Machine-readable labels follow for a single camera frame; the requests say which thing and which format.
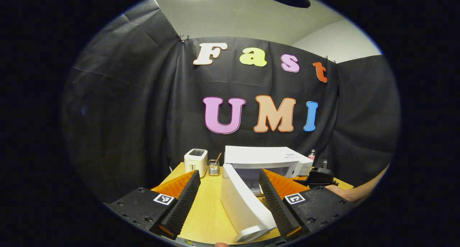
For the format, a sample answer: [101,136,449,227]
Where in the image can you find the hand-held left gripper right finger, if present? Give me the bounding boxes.
[259,169,358,240]

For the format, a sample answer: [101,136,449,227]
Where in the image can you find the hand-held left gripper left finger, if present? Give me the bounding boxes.
[108,170,201,239]

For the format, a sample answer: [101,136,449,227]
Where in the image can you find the white microwave oven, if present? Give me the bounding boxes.
[221,146,314,242]

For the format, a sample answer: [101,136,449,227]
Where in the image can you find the white toaster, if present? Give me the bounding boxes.
[184,148,208,178]

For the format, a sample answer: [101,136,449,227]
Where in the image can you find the black backdrop cloth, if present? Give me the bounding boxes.
[62,0,401,204]

